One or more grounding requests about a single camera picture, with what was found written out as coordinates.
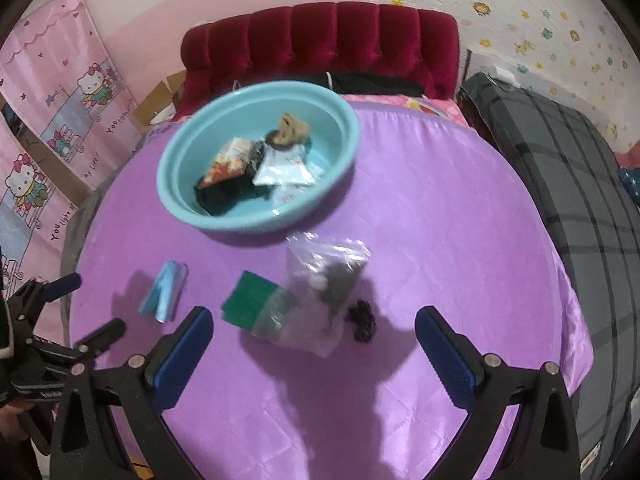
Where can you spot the clear plastic zip bag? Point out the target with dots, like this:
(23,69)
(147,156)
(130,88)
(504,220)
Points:
(310,300)

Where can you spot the pink printed sheet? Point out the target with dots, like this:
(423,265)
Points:
(430,107)

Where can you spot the light blue plastic basin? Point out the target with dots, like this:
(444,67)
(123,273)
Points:
(330,125)

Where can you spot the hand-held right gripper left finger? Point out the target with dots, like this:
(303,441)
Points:
(182,357)

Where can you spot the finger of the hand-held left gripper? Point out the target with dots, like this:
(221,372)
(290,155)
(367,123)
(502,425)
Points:
(62,287)
(102,335)

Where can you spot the pink cloth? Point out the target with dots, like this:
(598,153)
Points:
(630,159)

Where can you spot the brown sock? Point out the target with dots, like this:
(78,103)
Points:
(290,130)

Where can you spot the dark blue floral cloth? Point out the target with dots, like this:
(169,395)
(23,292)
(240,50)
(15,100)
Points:
(630,182)

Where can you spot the small black sock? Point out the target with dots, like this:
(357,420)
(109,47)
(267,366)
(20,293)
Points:
(361,322)

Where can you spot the black cloth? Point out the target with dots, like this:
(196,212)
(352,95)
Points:
(370,82)

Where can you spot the white packet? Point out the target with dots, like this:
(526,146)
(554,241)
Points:
(285,170)

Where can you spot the blue face mask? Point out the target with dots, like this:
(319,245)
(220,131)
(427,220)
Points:
(162,292)

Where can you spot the grey plaid bed blanket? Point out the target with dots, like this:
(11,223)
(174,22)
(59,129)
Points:
(575,170)

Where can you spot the purple quilted blanket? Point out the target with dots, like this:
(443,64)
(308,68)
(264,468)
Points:
(450,260)

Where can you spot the red tufted headboard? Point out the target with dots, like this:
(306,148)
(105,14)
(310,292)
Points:
(320,35)

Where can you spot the black glove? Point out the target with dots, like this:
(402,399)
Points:
(225,197)

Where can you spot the pink cartoon cat curtain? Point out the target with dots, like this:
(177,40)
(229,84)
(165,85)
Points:
(25,200)
(65,60)

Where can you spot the white charger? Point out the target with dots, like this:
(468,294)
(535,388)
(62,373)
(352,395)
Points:
(502,72)

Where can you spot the green cloth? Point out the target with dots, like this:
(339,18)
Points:
(242,300)

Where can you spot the cardboard box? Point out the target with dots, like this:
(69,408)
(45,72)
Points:
(160,97)

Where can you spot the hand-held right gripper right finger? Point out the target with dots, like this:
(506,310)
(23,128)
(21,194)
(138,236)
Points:
(452,360)

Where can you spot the beige snack wrapper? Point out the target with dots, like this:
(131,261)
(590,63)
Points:
(227,160)

